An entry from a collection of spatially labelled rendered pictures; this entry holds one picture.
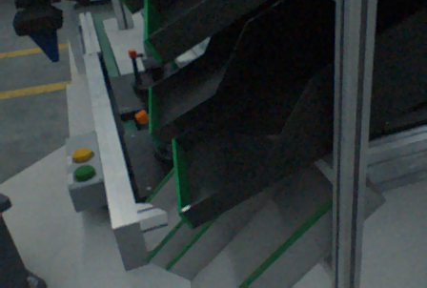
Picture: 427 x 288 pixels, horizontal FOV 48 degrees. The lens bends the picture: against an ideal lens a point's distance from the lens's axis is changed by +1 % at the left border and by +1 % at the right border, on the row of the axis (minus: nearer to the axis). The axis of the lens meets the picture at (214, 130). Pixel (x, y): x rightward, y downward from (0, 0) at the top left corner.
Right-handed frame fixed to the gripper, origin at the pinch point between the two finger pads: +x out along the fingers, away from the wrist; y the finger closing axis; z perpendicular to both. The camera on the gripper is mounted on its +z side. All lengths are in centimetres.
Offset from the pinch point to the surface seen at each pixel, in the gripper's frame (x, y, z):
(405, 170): 36, -11, 58
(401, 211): 40, -18, 53
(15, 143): 126, 215, -60
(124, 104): 28.6, 31.7, 9.4
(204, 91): 3.5, -22.3, 18.3
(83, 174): 28.3, 4.7, -1.9
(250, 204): 15.2, -32.0, 19.9
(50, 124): 126, 231, -38
